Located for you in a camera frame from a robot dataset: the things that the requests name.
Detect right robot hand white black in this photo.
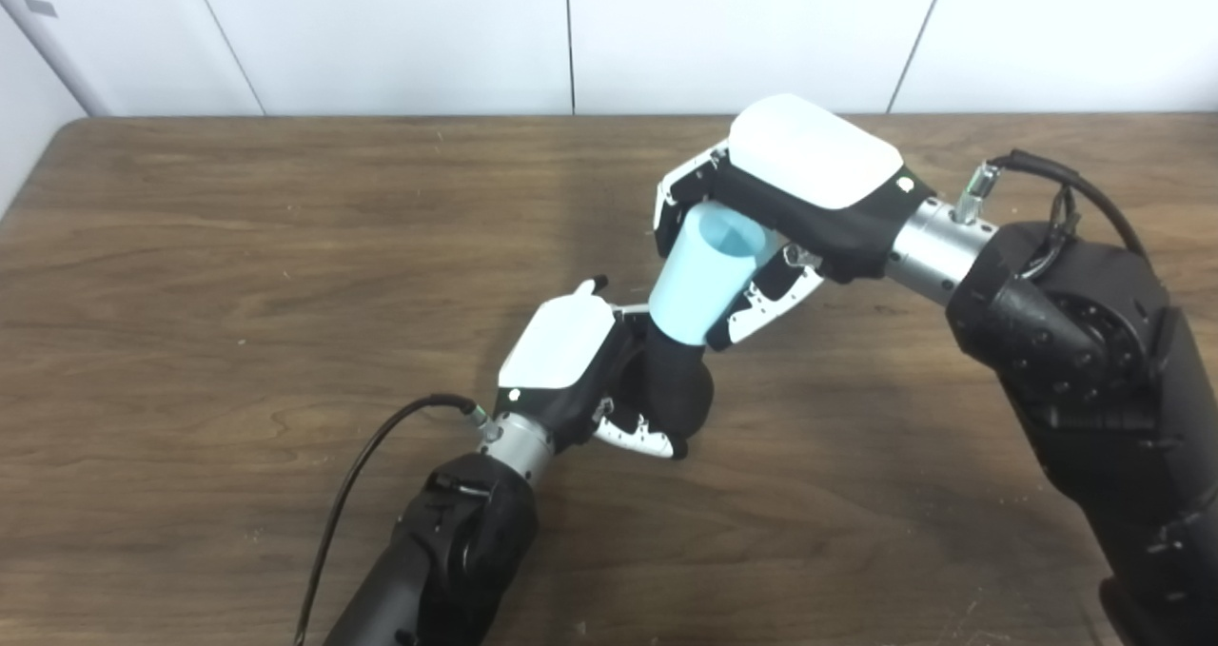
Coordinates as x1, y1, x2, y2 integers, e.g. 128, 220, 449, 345
653, 93, 937, 353

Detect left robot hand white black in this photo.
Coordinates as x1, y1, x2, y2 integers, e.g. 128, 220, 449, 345
497, 277, 689, 461

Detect black funnel-shaped nozzle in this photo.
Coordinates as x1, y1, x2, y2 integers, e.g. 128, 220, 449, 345
619, 318, 716, 443

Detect light blue cup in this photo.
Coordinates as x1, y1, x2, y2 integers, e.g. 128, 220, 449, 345
648, 201, 777, 347

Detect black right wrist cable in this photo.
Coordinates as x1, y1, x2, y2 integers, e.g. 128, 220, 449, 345
956, 149, 1150, 282

